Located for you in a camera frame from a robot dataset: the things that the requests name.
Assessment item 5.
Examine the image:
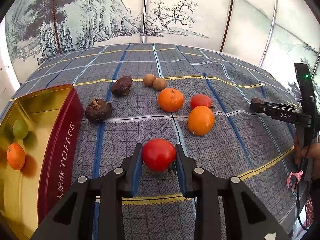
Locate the small orange mandarin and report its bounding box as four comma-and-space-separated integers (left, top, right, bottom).
7, 143, 25, 170

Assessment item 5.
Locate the large orange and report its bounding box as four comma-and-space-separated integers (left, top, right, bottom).
187, 106, 215, 136

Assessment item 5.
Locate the green lime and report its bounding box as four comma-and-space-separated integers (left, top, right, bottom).
12, 119, 29, 140

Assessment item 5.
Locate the small red tomato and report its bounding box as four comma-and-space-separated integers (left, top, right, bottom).
142, 138, 176, 172

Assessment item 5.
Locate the tan longan front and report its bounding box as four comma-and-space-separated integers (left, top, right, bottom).
152, 77, 167, 91

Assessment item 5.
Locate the tan longan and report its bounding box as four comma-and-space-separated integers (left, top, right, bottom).
152, 77, 167, 91
143, 74, 156, 87

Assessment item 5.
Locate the dark brown chestnut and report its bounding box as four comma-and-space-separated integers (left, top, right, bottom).
111, 75, 133, 97

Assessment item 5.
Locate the tan longan back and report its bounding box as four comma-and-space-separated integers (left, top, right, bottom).
143, 74, 156, 87

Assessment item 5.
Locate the large brown water chestnut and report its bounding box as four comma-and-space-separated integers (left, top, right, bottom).
251, 98, 264, 103

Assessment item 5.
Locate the person's right hand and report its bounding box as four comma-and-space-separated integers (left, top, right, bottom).
293, 132, 319, 166

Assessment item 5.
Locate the pink ribbon tag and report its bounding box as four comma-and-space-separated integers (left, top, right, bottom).
286, 170, 303, 191

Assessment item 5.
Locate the landscape painted folding screen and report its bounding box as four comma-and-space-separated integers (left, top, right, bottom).
1, 0, 319, 95

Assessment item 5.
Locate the blue plaid tablecloth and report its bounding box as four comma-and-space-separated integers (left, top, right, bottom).
1, 43, 297, 232

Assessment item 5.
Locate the red gold toffee tin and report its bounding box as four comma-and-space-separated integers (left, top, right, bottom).
1, 84, 84, 239

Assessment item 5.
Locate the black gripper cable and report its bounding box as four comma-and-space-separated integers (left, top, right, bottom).
295, 134, 318, 231

